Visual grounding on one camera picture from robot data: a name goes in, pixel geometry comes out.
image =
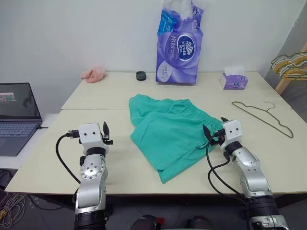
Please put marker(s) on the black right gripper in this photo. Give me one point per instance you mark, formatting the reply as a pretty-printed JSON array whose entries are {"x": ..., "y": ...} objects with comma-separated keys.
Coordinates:
[{"x": 218, "y": 139}]

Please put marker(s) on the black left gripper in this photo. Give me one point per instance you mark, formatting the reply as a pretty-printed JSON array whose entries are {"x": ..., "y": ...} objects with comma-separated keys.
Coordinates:
[{"x": 108, "y": 141}]

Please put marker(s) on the green shorts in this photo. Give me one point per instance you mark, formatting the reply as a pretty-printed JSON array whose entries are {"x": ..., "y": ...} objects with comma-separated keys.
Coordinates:
[{"x": 168, "y": 134}]

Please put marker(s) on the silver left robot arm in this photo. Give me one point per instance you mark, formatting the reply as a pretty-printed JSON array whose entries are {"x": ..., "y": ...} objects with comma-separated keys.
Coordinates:
[{"x": 92, "y": 187}]

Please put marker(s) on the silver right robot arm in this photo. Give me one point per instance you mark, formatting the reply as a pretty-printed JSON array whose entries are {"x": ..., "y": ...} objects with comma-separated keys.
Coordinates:
[{"x": 254, "y": 177}]

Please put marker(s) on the purple white tissue box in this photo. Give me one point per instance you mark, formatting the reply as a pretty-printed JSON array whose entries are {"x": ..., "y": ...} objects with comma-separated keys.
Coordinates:
[{"x": 233, "y": 80}]

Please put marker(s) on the pink cloth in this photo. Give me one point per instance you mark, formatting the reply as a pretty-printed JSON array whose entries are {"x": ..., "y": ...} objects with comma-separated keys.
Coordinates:
[{"x": 93, "y": 76}]

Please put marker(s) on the hangers on wooden rack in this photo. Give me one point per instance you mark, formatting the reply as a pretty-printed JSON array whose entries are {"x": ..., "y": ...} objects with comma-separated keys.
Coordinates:
[{"x": 283, "y": 85}]

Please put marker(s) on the purple toilet paper pack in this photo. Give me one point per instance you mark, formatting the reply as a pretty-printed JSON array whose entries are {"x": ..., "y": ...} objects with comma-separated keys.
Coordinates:
[{"x": 178, "y": 52}]

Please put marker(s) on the grey laptop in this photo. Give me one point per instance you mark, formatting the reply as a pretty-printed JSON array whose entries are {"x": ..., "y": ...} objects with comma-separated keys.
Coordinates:
[{"x": 16, "y": 119}]

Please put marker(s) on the dark rounded shape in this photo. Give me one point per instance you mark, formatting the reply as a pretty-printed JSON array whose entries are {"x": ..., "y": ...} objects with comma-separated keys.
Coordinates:
[
  {"x": 200, "y": 223},
  {"x": 148, "y": 222}
]

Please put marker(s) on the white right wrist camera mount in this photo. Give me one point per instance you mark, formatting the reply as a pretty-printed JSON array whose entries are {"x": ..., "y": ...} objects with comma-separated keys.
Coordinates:
[{"x": 231, "y": 131}]

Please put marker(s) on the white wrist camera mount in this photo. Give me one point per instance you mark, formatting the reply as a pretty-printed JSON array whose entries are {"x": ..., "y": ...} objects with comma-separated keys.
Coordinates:
[
  {"x": 90, "y": 135},
  {"x": 231, "y": 131}
]

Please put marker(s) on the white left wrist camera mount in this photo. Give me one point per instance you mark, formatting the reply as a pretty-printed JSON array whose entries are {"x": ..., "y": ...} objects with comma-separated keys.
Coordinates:
[{"x": 90, "y": 135}]

